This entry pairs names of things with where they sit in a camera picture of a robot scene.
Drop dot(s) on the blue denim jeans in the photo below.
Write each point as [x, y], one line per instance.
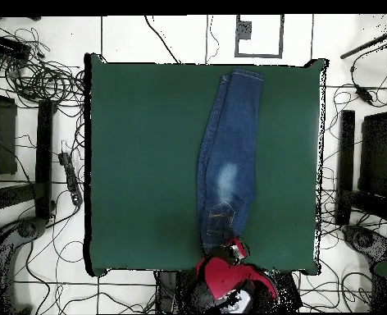
[228, 147]

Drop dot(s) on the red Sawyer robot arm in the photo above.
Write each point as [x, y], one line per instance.
[226, 275]

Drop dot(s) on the black flat panel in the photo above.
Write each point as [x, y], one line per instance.
[377, 154]
[5, 137]

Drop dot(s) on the wide black power strip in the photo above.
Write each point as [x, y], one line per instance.
[292, 292]

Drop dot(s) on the dark stand base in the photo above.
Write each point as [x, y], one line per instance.
[26, 229]
[364, 239]

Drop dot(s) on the dark green table cloth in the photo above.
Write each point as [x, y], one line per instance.
[141, 164]

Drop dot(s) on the black upright stand bar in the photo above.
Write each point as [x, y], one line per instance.
[44, 157]
[346, 157]

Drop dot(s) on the long black power strip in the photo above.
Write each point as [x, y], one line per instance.
[70, 177]

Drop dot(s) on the black power adapter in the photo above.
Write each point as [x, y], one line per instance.
[364, 94]

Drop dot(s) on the black tripod leg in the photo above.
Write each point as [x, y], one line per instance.
[367, 44]

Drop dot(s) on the black box device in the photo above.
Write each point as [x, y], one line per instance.
[8, 47]

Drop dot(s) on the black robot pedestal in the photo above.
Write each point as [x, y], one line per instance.
[167, 292]

